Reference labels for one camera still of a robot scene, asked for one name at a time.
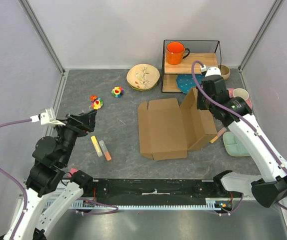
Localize pink saucer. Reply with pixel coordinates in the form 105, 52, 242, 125
227, 87, 253, 108

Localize beige ceramic cup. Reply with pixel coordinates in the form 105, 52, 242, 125
219, 64, 231, 81

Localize peach highlighter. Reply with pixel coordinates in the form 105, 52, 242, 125
210, 127, 227, 144

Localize cream bird plate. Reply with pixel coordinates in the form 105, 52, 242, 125
126, 63, 161, 92

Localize yellow flower keychain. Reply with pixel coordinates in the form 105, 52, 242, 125
89, 98, 104, 110

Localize small orange toy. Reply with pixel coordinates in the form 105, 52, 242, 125
89, 95, 98, 102

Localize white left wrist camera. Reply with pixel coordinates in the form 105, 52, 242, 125
39, 107, 66, 127

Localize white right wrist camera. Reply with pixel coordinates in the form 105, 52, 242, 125
205, 66, 222, 77

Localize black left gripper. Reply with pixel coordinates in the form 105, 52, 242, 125
51, 108, 98, 165

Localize grey cable duct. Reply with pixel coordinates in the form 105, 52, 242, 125
45, 198, 243, 211

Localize black wire wooden shelf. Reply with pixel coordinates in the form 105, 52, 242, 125
160, 39, 222, 93

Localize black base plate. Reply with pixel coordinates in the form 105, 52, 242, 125
83, 178, 242, 200

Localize orange highlighter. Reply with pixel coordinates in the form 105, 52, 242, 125
99, 140, 112, 161

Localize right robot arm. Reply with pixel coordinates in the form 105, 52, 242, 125
196, 74, 287, 208

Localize pink cup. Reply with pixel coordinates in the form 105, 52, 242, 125
227, 87, 250, 101

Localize mint green square plate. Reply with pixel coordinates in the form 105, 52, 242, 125
222, 131, 250, 157

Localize orange mug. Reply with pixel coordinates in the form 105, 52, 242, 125
166, 41, 190, 65

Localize brown cardboard box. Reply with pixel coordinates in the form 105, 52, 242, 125
137, 88, 217, 161

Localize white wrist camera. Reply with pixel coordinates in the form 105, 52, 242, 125
39, 107, 66, 127
205, 66, 222, 77

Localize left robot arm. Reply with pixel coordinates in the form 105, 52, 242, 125
0, 108, 97, 240

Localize blue dotted plate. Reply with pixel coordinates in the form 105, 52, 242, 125
175, 74, 197, 94

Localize rainbow flower plush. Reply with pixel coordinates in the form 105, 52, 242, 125
111, 86, 124, 98

